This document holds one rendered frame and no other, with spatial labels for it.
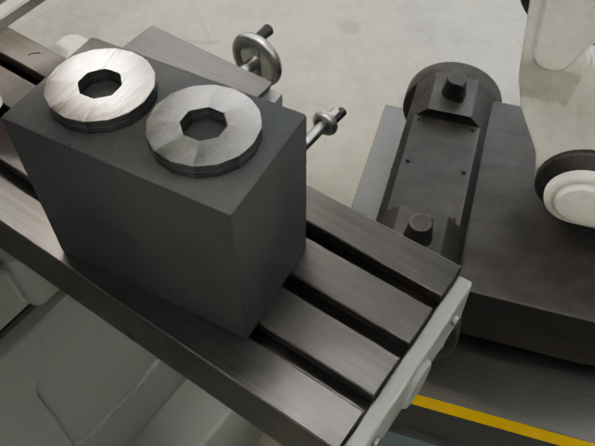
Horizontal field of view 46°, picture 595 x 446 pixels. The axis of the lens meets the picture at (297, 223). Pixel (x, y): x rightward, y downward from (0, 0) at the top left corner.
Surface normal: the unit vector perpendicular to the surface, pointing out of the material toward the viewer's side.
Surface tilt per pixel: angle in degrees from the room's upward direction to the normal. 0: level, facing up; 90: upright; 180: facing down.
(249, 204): 90
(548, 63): 90
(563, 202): 90
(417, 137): 0
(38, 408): 90
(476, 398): 0
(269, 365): 0
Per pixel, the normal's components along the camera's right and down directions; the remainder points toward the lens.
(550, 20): -0.29, 0.76
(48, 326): 0.82, 0.45
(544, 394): 0.00, -0.62
